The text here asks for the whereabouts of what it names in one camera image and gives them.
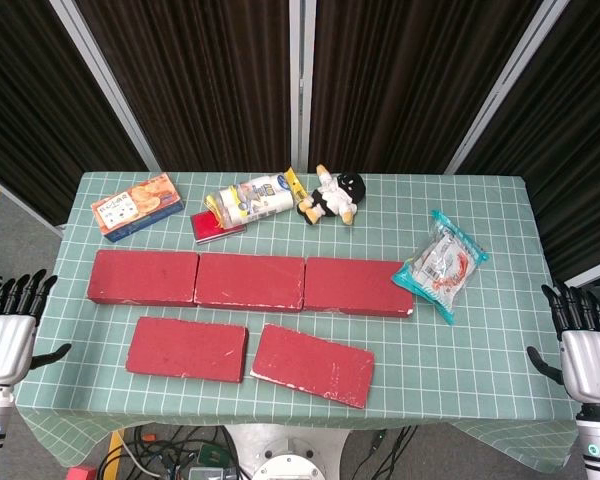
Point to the green grid tablecloth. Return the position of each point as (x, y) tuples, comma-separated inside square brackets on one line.
[(430, 360)]

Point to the yellow snack stick wrapper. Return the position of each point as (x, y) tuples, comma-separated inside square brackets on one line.
[(296, 186)]

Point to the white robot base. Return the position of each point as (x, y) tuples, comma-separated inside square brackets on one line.
[(290, 450)]

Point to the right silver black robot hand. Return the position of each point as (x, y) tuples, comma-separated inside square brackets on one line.
[(590, 360)]

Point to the red foam brick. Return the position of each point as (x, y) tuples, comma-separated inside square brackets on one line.
[(142, 277), (250, 280), (355, 287), (187, 347), (312, 365)]

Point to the teal clear snack bag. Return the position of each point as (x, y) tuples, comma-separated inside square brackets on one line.
[(442, 270)]

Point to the orange blue cracker box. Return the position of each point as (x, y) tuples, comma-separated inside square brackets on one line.
[(135, 205)]

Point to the small flat red box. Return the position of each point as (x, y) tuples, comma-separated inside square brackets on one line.
[(207, 227)]

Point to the grey partition post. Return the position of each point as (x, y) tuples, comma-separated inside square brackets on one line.
[(300, 85), (508, 85), (105, 85)]

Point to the red box on floor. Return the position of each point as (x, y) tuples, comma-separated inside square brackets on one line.
[(80, 473)]

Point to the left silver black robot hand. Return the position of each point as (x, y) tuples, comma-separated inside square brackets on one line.
[(7, 345)]

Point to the black white plush doll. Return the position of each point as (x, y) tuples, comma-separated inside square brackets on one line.
[(332, 197)]

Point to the dark ribbed partition panel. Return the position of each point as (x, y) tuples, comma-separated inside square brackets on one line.
[(190, 85), (580, 125), (405, 85), (30, 100)]

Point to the white roll package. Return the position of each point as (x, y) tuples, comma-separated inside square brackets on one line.
[(252, 200)]

